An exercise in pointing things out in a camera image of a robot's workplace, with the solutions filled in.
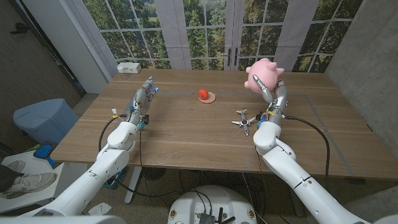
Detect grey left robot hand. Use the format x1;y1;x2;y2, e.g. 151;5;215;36
126;76;159;129

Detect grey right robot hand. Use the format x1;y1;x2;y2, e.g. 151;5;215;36
251;73;289;125

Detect pink plastic piggy bank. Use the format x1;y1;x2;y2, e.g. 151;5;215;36
244;57;285;95

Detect round white robot base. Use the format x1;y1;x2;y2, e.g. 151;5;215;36
167;185;258;224

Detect grey toy airplane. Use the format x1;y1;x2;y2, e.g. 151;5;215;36
231;108;257;137

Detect white plastic box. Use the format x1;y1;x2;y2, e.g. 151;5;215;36
116;62;142;75

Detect black round ribbed disc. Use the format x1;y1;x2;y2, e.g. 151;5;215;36
141;167;167;181

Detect white table leg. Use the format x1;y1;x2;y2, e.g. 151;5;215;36
124;166;143;205

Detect printed window backdrop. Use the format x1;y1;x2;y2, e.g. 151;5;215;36
65;0;364;74

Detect blue-grey bin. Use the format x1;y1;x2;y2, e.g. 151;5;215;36
12;98;80;144

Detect blue black floor pedal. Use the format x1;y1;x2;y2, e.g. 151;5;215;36
33;142;58;169

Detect crumpled white paper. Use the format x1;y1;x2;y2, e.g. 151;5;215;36
88;202;112;217

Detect white sneaker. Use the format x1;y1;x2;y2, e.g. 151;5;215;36
1;172;58;200
4;160;26;174

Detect white floor platform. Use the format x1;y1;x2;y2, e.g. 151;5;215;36
0;151;88;214

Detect dark trouser leg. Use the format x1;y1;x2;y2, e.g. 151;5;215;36
0;164;20;193

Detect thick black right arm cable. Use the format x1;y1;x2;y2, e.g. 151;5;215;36
283;114;331;180

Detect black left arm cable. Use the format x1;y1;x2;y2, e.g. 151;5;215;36
98;114;190;200

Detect teal hose coil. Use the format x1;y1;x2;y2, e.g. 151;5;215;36
104;169;127;190

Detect black door handle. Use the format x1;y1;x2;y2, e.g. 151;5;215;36
10;22;29;35

